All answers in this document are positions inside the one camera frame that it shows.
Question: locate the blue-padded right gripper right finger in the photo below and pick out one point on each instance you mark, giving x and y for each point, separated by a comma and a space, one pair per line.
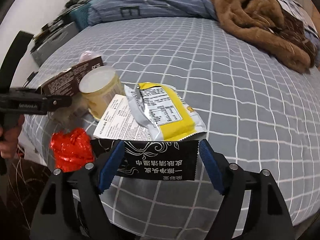
267, 217

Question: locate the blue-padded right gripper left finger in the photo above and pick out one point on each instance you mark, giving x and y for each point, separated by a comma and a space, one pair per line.
55, 215

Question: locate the brown cardboard box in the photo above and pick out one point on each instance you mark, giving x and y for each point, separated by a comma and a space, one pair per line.
67, 81

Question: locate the yellow yogurt cup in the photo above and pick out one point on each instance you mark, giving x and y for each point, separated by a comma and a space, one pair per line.
98, 87

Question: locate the clear plastic bag red print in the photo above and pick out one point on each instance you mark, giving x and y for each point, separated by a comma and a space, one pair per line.
88, 55

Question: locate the black wet wipe packet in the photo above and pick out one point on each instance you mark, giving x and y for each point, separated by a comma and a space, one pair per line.
148, 160

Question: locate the white printed paper leaflet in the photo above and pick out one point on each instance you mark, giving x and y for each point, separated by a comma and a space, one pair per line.
118, 123

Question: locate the yellow white snack wrapper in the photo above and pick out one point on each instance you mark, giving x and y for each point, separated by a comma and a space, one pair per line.
161, 110

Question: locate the white drawstring pouch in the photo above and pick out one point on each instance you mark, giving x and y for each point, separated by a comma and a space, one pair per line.
68, 116

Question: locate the person left hand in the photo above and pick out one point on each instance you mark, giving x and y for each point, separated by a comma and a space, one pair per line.
9, 142

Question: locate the grey hard suitcase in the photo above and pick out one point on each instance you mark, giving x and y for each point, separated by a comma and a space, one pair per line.
52, 43

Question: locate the clutter on suitcases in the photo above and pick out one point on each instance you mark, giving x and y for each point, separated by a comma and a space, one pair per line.
61, 20

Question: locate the grey checked bed mattress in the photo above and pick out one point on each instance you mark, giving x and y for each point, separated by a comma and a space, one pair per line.
258, 113

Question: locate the blue striped duvet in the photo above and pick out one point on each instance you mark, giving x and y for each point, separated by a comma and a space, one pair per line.
102, 11

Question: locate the brown fleece blanket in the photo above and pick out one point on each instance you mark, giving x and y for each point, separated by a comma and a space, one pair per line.
266, 25

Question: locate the patterned pillow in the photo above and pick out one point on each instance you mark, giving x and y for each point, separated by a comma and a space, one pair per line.
297, 11

